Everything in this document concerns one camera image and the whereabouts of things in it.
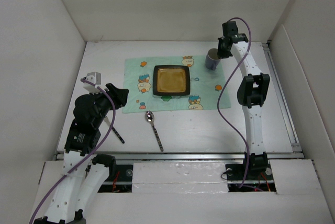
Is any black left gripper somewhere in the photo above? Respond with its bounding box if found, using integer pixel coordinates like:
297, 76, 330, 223
91, 83, 128, 127

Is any silver fork patterned handle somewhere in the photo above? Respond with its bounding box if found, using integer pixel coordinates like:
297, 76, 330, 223
104, 117, 125, 144

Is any purple ceramic mug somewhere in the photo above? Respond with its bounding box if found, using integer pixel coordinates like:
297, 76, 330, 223
205, 48, 221, 71

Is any silver spoon patterned handle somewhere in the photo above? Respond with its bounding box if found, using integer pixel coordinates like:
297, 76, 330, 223
146, 110, 164, 152

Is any square brown glazed plate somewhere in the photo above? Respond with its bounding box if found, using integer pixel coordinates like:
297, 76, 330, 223
152, 65, 191, 96

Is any green cartoon print cloth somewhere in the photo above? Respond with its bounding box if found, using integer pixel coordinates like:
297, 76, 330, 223
122, 55, 226, 114

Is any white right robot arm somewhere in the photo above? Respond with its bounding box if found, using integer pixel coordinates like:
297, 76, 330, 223
218, 17, 270, 182

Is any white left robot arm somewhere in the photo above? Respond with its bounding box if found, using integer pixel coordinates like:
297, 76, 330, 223
29, 81, 129, 223

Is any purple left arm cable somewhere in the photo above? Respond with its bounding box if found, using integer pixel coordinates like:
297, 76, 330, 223
28, 77, 117, 224

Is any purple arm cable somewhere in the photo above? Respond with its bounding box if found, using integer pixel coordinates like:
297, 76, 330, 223
217, 17, 252, 189
28, 77, 117, 224

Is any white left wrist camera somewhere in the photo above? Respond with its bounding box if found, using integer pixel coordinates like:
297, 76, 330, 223
83, 72, 102, 94

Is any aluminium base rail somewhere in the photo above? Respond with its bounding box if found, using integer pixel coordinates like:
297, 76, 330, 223
56, 152, 304, 186

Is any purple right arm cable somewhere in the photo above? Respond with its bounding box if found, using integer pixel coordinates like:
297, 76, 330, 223
217, 17, 252, 189

